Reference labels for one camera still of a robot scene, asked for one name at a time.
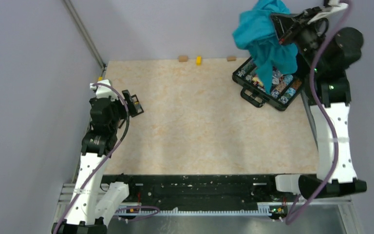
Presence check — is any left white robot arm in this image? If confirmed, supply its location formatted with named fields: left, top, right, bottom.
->
left=52, top=79, right=137, bottom=234

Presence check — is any teal t-shirt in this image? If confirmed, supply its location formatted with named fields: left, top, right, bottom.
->
left=232, top=0, right=298, bottom=86

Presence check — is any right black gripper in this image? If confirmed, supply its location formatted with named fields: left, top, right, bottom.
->
left=270, top=6, right=326, bottom=72

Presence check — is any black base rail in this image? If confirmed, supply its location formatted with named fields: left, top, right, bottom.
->
left=101, top=174, right=296, bottom=211

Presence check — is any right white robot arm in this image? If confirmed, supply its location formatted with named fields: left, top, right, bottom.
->
left=266, top=3, right=367, bottom=201

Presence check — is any left tan wooden block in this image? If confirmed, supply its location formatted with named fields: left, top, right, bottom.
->
left=178, top=55, right=188, bottom=62

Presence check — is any black box with grey brooch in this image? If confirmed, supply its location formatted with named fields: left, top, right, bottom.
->
left=122, top=90, right=144, bottom=117

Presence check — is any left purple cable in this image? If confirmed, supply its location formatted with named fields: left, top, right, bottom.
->
left=53, top=82, right=160, bottom=234

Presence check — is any black carrying case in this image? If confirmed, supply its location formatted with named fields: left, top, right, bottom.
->
left=232, top=58, right=304, bottom=112

